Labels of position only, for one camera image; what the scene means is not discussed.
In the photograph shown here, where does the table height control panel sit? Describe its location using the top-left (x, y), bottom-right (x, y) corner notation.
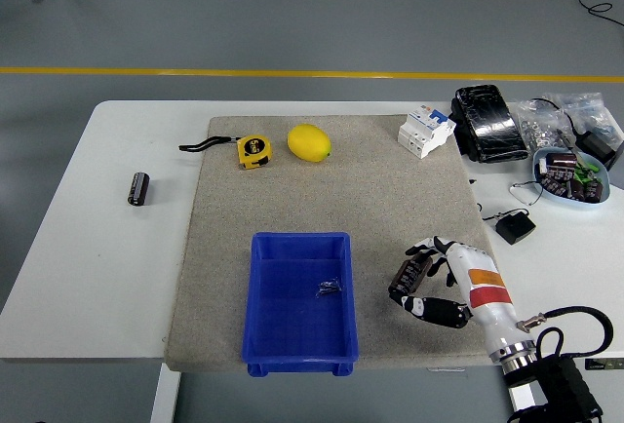
top-left (584, 357), bottom-right (624, 371)

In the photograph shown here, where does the blue plastic box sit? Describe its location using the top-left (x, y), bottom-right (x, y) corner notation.
top-left (241, 231), bottom-right (361, 378)

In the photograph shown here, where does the large black power adapter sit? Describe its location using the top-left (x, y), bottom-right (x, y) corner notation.
top-left (574, 129), bottom-right (624, 171)

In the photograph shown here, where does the light blue bowl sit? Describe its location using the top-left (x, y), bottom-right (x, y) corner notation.
top-left (531, 148), bottom-right (612, 212)

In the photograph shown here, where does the yellow tape measure black strap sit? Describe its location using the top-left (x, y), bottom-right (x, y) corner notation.
top-left (177, 134), bottom-right (274, 172)

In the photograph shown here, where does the clear bag of silver nuts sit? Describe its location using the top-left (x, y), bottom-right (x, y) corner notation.
top-left (514, 98), bottom-right (579, 151)

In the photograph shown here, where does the dark cylindrical battery grey stripe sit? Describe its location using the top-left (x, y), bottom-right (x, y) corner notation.
top-left (393, 254), bottom-right (434, 296)

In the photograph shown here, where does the dark cylindrical battery white print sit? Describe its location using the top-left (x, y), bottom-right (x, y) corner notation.
top-left (127, 172), bottom-right (151, 208)

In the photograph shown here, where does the clear bag of small screws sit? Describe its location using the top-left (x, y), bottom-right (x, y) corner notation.
top-left (543, 91), bottom-right (618, 139)

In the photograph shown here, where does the white table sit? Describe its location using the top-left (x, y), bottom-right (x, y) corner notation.
top-left (0, 99), bottom-right (624, 365)

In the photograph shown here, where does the glossy black wrapped device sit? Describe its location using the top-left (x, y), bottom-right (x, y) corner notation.
top-left (448, 84), bottom-right (531, 165)

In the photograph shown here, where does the white circuit breaker blue switch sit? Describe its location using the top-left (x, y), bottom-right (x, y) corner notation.
top-left (397, 105), bottom-right (457, 161)

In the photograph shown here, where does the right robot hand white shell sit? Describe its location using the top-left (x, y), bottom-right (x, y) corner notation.
top-left (388, 236), bottom-right (533, 352)

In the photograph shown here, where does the white table leg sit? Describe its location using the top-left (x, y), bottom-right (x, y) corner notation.
top-left (149, 363), bottom-right (181, 423)
top-left (503, 360), bottom-right (545, 423)

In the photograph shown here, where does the thin black wire loop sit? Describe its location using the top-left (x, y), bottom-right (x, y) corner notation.
top-left (509, 180), bottom-right (545, 208)

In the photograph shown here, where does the grey-brown mat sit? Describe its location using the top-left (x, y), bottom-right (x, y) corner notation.
top-left (163, 114), bottom-right (524, 373)

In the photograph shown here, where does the green plastic piece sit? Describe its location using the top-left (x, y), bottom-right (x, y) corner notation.
top-left (572, 162), bottom-right (601, 184)

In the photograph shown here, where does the small black adapter with cord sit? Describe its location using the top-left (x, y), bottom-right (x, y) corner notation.
top-left (481, 207), bottom-right (537, 247)

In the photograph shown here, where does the yellow lemon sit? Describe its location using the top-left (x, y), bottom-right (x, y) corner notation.
top-left (286, 123), bottom-right (333, 164)

